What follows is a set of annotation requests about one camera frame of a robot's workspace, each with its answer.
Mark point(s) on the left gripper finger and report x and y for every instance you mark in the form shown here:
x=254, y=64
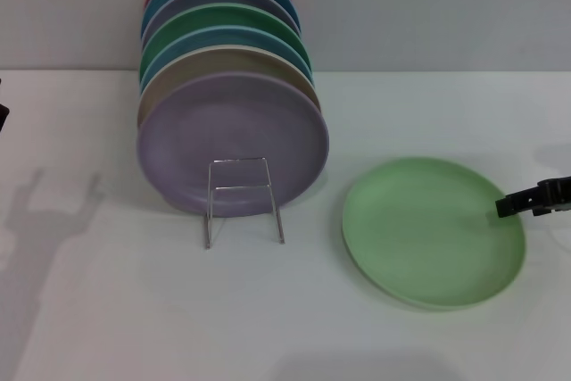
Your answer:
x=3, y=117

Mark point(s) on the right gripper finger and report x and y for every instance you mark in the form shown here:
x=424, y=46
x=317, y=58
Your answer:
x=548, y=197

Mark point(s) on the light green plate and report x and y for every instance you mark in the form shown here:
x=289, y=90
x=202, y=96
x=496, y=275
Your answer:
x=424, y=234

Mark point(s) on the lavender plate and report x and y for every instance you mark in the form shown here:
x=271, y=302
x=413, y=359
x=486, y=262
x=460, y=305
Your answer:
x=201, y=131

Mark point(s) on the light blue plate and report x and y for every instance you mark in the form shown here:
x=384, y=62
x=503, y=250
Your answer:
x=196, y=39

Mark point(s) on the beige plate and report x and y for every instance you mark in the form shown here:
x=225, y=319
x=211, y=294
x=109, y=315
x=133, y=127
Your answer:
x=209, y=62

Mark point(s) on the dark green plate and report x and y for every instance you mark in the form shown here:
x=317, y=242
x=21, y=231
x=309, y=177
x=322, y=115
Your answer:
x=223, y=17

